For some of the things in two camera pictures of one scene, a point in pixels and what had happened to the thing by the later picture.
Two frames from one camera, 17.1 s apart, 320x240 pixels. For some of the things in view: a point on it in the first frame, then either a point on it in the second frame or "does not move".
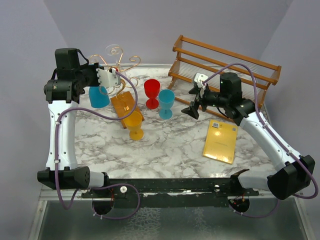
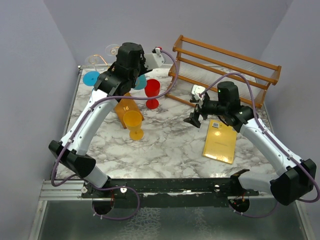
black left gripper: (93, 67) → (143, 69)
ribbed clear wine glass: (114, 49) does not move
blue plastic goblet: (166, 98) → (140, 82)
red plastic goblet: (152, 88) does not move
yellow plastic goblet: (133, 123) does not move
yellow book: (220, 141) does not move
